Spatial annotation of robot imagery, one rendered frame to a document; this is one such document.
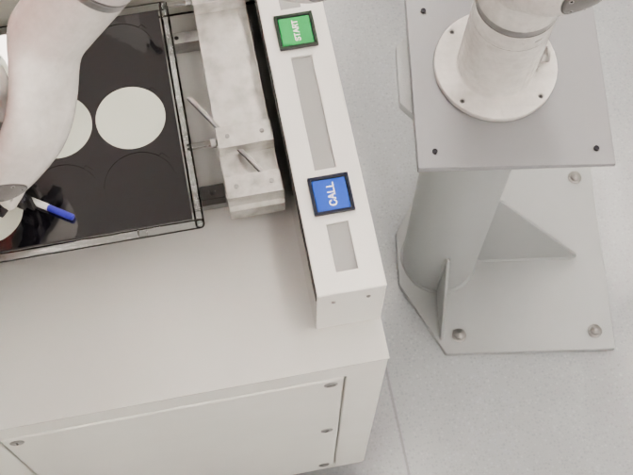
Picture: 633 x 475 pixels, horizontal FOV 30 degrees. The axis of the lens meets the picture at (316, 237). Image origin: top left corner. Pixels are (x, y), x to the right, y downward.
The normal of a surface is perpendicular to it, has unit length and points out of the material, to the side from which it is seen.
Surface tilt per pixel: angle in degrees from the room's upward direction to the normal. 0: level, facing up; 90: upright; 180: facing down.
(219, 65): 0
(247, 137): 0
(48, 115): 59
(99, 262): 0
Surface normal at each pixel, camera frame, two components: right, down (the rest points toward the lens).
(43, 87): 0.66, 0.23
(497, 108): 0.04, -0.37
